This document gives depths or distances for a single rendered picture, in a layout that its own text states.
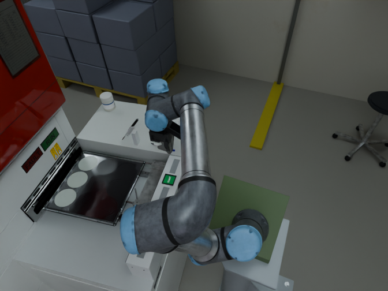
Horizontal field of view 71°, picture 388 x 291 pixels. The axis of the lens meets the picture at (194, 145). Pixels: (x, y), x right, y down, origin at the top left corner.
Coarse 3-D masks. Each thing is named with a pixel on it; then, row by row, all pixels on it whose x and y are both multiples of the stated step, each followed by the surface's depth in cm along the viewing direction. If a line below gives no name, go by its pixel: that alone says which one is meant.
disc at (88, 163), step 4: (88, 156) 147; (92, 156) 147; (84, 160) 146; (88, 160) 146; (92, 160) 145; (96, 160) 145; (80, 164) 144; (84, 164) 144; (88, 164) 144; (92, 164) 144; (96, 164) 143; (80, 168) 142; (84, 168) 142; (88, 168) 142; (92, 168) 142
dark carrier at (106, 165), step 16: (80, 160) 146; (112, 160) 145; (96, 176) 138; (112, 176) 138; (128, 176) 138; (80, 192) 132; (96, 192) 131; (112, 192) 131; (64, 208) 126; (80, 208) 126; (96, 208) 125; (112, 208) 125
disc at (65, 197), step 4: (60, 192) 132; (64, 192) 132; (68, 192) 132; (72, 192) 132; (56, 196) 130; (60, 196) 130; (64, 196) 130; (68, 196) 130; (72, 196) 130; (56, 200) 129; (60, 200) 129; (64, 200) 129; (68, 200) 129; (72, 200) 129; (56, 204) 127; (60, 204) 127; (64, 204) 127; (68, 204) 127
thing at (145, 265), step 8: (168, 160) 136; (176, 160) 137; (168, 168) 133; (176, 168) 133; (160, 184) 126; (176, 184) 126; (160, 192) 123; (168, 192) 123; (176, 192) 125; (152, 200) 120; (128, 256) 104; (136, 256) 104; (144, 256) 104; (152, 256) 104; (160, 256) 115; (128, 264) 103; (136, 264) 102; (144, 264) 102; (152, 264) 105; (136, 272) 108; (144, 272) 105; (152, 272) 107; (152, 280) 110
